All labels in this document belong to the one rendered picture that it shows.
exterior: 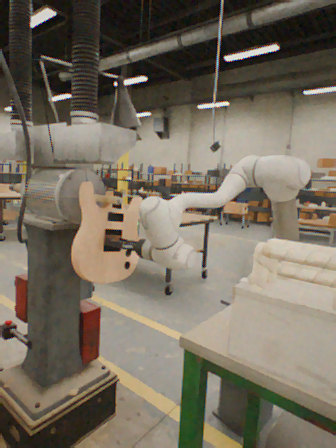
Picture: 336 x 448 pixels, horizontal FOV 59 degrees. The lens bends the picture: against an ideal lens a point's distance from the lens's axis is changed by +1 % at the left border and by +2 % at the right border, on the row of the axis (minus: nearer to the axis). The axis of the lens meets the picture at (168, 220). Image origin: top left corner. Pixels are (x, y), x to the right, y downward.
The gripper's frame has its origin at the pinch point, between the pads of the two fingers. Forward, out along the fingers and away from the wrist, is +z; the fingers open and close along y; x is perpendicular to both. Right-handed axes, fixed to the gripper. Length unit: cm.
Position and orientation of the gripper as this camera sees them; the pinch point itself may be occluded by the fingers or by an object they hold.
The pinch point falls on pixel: (113, 241)
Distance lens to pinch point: 130.9
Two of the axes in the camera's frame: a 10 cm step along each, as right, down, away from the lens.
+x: 1.3, -9.9, -0.2
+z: -7.8, -1.1, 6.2
